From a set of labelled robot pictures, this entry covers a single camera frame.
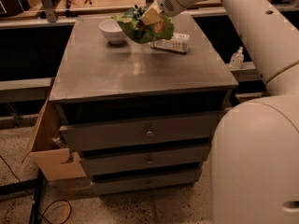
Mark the bottom grey drawer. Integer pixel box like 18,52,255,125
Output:
91,169,202,195

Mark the clear plastic water bottle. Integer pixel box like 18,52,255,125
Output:
150,33,190,53

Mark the black metal floor stand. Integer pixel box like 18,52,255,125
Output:
0,170,45,224

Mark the grey drawer cabinet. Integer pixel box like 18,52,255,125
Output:
50,14,237,183

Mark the hand sanitizer pump bottle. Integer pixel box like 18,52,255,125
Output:
230,47,244,69

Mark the black floor cable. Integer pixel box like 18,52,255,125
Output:
0,154,73,224

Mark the white ceramic bowl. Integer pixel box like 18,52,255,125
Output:
99,19,126,44

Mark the green rice chip bag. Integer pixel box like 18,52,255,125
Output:
112,5,174,44

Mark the brown cardboard box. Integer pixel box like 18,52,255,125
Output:
21,91,86,181

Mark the middle grey drawer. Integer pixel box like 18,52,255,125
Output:
80,143,209,175

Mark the grey drawer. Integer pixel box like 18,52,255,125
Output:
60,112,217,151
80,143,209,175
91,169,202,195

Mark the top grey drawer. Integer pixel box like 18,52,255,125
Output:
60,112,217,151

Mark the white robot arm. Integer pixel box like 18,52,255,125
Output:
155,0,299,224

